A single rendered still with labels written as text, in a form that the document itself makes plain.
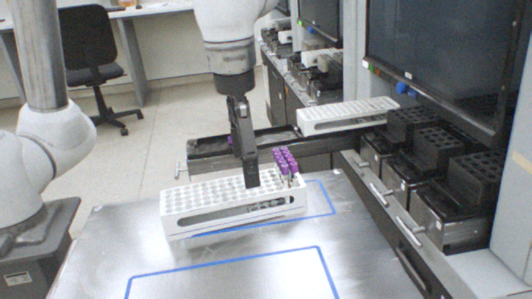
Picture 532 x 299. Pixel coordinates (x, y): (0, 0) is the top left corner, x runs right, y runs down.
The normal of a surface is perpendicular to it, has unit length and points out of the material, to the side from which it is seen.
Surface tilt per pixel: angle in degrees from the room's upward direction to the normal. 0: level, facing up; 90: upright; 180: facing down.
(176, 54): 90
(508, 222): 90
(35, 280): 90
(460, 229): 90
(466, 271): 0
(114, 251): 0
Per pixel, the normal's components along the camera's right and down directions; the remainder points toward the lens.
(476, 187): -0.98, 0.15
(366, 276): -0.09, -0.89
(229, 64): 0.23, 0.42
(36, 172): 0.97, 0.04
